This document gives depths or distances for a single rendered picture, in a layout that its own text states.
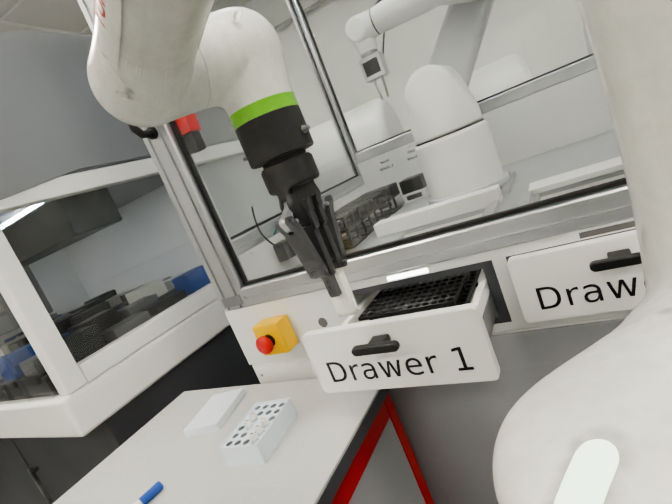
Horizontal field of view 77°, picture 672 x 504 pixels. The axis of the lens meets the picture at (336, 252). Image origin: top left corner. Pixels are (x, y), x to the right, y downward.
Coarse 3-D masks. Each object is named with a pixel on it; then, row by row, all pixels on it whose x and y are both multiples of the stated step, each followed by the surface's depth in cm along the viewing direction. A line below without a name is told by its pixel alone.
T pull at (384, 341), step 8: (376, 336) 62; (384, 336) 61; (368, 344) 61; (376, 344) 60; (384, 344) 59; (392, 344) 58; (352, 352) 61; (360, 352) 61; (368, 352) 60; (376, 352) 60; (384, 352) 59
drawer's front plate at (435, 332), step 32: (384, 320) 62; (416, 320) 59; (448, 320) 57; (480, 320) 56; (320, 352) 69; (416, 352) 61; (448, 352) 59; (480, 352) 57; (352, 384) 68; (384, 384) 66; (416, 384) 63
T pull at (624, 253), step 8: (608, 256) 58; (616, 256) 57; (624, 256) 56; (632, 256) 55; (640, 256) 55; (592, 264) 58; (600, 264) 57; (608, 264) 57; (616, 264) 56; (624, 264) 56; (632, 264) 55
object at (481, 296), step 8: (480, 280) 72; (480, 288) 69; (488, 288) 71; (368, 296) 87; (472, 296) 81; (480, 296) 66; (488, 296) 70; (360, 304) 84; (368, 304) 85; (480, 304) 65; (488, 304) 68; (360, 312) 82; (488, 312) 66; (496, 312) 71; (352, 320) 79; (368, 320) 84; (488, 320) 65; (488, 328) 64
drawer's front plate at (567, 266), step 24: (600, 240) 60; (624, 240) 58; (528, 264) 65; (552, 264) 63; (576, 264) 62; (528, 288) 66; (600, 288) 61; (624, 288) 60; (528, 312) 67; (552, 312) 66; (576, 312) 64; (600, 312) 63
